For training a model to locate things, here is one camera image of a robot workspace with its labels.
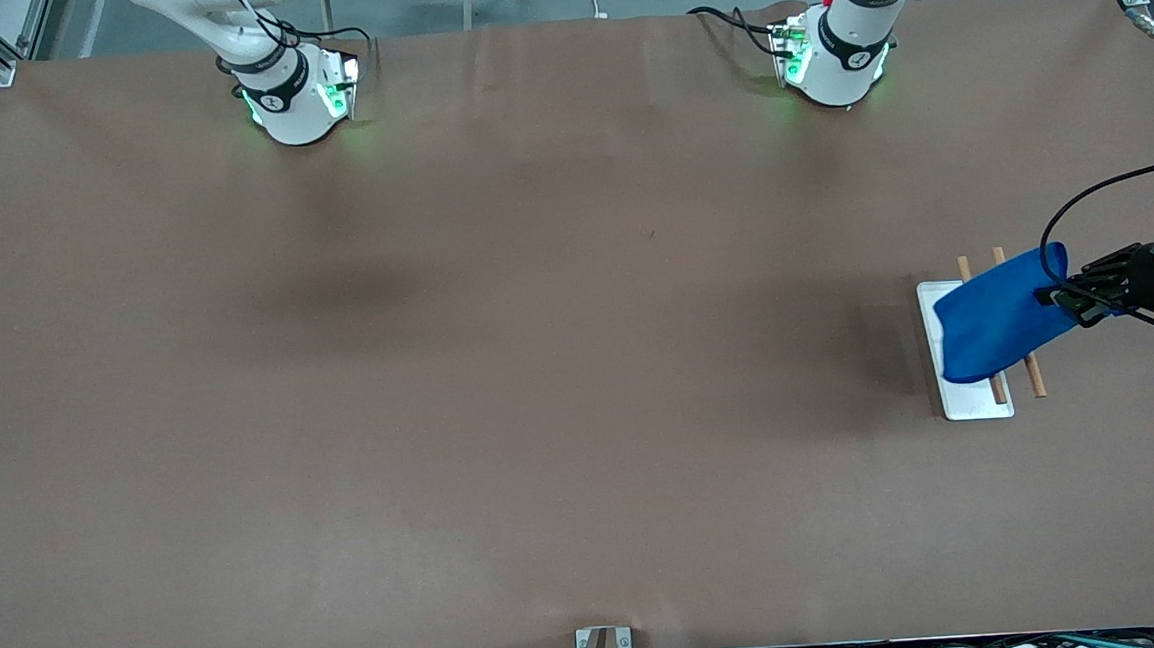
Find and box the blue microfibre towel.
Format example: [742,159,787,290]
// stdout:
[930,241,1083,387]

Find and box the white rack with wooden rods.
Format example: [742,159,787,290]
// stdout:
[913,245,1051,425]

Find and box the grey office chair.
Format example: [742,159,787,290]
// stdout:
[317,0,530,40]

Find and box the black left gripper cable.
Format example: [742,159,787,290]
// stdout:
[1032,146,1154,349]

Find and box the black right arm base cable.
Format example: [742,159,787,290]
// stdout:
[212,0,378,83]

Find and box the black arm base cable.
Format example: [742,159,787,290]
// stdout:
[212,0,378,83]
[686,0,794,64]

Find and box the black left arm base cable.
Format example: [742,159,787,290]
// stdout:
[686,0,794,64]

